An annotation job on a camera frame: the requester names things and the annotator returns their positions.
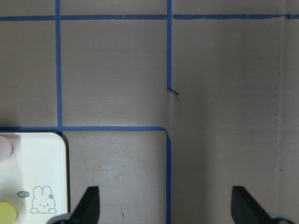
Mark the cream serving tray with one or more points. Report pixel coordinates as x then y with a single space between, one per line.
34 177

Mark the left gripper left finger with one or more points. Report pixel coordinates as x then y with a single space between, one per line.
88 209

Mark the pink plastic cup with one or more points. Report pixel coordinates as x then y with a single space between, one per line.
5 148

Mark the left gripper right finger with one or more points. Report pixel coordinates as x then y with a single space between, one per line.
245 209

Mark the yellow plastic cup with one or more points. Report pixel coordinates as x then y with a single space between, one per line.
8 213

